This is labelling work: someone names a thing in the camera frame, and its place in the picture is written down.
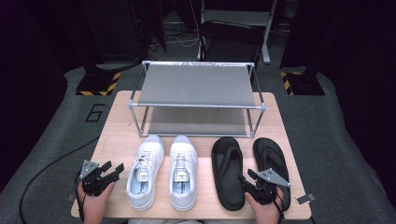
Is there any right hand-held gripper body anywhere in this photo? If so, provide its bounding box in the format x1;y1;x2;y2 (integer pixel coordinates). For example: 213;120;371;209
243;168;291;205

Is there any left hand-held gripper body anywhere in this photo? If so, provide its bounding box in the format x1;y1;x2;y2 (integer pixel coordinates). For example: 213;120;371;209
78;160;121;197

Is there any black flip-flop sandal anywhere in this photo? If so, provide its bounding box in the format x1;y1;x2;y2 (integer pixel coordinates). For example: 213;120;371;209
252;136;292;213
210;135;247;212

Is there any white lace-up sneaker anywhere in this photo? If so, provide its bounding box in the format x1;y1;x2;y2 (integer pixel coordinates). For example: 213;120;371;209
125;134;166;212
168;134;199;213

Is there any grey metal shoe rack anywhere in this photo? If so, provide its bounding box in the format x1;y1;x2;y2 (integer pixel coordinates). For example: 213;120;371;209
128;60;267;138

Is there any person's right hand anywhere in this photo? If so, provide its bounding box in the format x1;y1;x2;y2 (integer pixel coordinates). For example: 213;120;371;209
244;187;285;224

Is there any person's left hand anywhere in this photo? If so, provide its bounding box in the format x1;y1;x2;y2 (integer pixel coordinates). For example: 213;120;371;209
77;181;116;224

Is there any black yellow striped stand base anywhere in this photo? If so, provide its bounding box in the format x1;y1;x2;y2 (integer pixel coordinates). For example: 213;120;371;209
75;71;122;97
279;70;326;96

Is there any black chair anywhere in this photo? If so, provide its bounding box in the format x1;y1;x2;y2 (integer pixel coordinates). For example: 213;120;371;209
198;20;264;68

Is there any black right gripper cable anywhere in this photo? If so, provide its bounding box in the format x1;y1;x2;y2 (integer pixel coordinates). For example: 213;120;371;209
273;189;287;224

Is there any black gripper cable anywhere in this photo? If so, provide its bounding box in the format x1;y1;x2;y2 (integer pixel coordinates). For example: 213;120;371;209
273;189;287;224
74;170;86;222

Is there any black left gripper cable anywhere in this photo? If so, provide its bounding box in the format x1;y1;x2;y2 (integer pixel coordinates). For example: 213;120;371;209
74;170;86;222

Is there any black floor cable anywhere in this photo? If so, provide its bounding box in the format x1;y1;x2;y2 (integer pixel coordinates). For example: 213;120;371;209
18;136;101;224

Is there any white floor cable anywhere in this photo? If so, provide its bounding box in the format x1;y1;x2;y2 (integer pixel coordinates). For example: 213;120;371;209
148;29;201;52

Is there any white metal frame desk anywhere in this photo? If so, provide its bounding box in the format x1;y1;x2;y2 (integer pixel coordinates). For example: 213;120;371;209
196;0;280;65

